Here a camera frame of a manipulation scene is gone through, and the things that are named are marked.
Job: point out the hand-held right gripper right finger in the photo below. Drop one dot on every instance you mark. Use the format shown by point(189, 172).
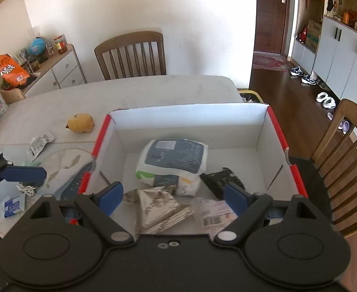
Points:
point(237, 198)

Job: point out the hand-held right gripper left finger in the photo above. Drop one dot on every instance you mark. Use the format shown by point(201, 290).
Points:
point(110, 196)

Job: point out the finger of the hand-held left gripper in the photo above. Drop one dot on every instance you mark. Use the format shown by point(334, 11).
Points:
point(23, 174)

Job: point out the pink white barcode packet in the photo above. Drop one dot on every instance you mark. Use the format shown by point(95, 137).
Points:
point(214, 213)

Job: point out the black snack packet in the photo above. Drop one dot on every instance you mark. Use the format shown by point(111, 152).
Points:
point(218, 179)

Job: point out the silver foil packet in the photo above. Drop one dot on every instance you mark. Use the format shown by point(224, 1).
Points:
point(157, 210)

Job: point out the white grey tissue pack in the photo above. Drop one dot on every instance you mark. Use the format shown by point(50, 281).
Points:
point(172, 158)

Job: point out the red cardboard box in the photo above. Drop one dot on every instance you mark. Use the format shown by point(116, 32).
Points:
point(181, 127)

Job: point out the white desktop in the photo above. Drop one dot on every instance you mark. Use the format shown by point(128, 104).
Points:
point(151, 94)

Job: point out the blue white small carton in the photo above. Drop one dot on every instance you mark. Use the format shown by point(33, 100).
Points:
point(14, 206)

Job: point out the white barcode sachet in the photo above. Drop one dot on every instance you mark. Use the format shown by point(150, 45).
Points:
point(40, 144)

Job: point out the yellow toy pig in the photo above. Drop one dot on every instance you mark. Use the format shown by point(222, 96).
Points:
point(80, 123)

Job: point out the orange snack bag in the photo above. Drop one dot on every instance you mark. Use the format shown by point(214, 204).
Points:
point(11, 73)

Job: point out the black bin yellow rim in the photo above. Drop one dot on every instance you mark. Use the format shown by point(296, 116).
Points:
point(251, 95)

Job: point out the white drawer sideboard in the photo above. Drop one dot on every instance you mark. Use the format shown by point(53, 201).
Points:
point(63, 67)

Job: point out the blue globe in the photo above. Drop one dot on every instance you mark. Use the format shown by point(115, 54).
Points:
point(36, 46)

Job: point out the purple slipper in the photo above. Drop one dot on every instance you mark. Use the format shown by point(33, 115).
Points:
point(344, 127)

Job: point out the white slipper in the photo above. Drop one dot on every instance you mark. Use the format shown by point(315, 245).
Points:
point(330, 103)
point(321, 98)

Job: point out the red sauce jar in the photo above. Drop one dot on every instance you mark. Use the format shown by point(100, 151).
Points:
point(60, 45)

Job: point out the wooden chair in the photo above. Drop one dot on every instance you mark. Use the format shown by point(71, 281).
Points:
point(348, 115)
point(129, 41)

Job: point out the dark sneaker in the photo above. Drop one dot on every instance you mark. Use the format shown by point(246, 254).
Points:
point(309, 79)
point(296, 71)

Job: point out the patterned rug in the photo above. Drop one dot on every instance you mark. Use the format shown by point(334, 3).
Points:
point(269, 62)

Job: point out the red toy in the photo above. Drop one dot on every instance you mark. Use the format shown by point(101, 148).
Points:
point(302, 35)

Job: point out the dark brown door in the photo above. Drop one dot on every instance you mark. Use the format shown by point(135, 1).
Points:
point(269, 21)

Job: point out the orange bottle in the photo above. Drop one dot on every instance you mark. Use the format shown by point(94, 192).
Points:
point(346, 18)

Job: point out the grey wooden wall cabinet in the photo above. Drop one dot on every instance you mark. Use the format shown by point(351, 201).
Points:
point(342, 51)

